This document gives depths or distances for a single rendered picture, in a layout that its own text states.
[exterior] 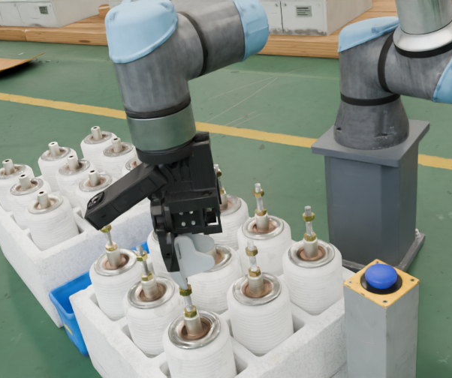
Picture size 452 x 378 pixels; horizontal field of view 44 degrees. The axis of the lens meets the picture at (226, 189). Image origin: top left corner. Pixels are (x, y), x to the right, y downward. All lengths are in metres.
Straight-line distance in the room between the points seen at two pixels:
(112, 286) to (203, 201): 0.36
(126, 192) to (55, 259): 0.57
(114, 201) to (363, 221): 0.66
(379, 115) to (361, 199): 0.18
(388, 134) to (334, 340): 0.42
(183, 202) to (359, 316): 0.29
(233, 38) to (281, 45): 2.18
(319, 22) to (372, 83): 1.71
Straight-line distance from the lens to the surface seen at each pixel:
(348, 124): 1.13
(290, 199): 1.56
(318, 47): 2.73
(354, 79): 1.09
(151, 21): 0.58
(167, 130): 0.61
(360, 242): 1.24
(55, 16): 4.04
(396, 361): 0.82
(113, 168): 1.38
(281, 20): 2.88
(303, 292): 0.91
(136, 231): 1.27
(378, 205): 1.17
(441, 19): 0.97
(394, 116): 1.13
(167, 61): 0.59
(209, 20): 0.63
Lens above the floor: 0.80
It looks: 29 degrees down
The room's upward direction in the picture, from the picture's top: 9 degrees counter-clockwise
